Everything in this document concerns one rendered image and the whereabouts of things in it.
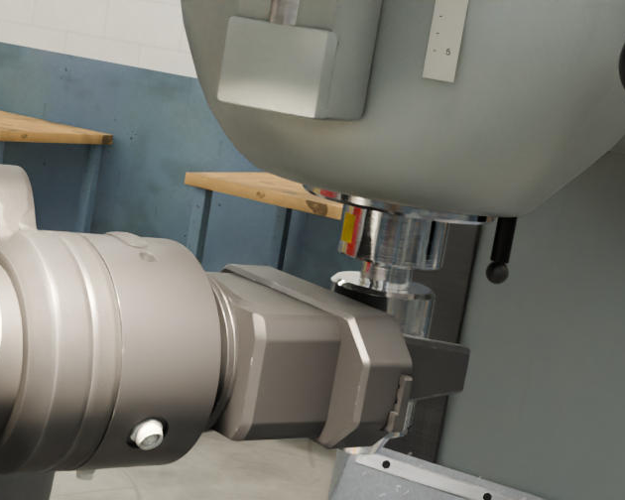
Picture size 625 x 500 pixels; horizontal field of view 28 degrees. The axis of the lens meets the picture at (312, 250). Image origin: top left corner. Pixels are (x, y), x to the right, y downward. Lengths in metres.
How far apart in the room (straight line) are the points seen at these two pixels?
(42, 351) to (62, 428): 0.03
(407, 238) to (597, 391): 0.41
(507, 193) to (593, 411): 0.45
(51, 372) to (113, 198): 5.43
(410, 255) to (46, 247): 0.16
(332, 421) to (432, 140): 0.12
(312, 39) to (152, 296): 0.11
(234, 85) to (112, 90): 5.43
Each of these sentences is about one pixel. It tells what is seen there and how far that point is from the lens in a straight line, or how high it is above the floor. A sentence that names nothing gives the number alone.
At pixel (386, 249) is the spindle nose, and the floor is 1.29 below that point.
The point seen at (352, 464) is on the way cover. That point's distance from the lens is 0.98.
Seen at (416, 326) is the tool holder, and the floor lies 1.26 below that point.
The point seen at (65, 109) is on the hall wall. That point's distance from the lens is 6.02.
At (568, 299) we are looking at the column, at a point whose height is 1.22.
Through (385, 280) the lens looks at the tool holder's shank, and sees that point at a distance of 0.54.
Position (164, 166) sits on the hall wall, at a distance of 5.68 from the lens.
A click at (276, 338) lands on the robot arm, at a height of 1.26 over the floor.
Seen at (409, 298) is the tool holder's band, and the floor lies 1.27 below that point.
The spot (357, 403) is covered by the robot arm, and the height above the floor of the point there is 1.23.
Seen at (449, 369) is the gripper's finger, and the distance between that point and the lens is 0.55.
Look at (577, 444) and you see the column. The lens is 0.92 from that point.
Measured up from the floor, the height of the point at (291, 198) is 0.87.
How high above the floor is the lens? 1.36
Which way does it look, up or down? 9 degrees down
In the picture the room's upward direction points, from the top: 10 degrees clockwise
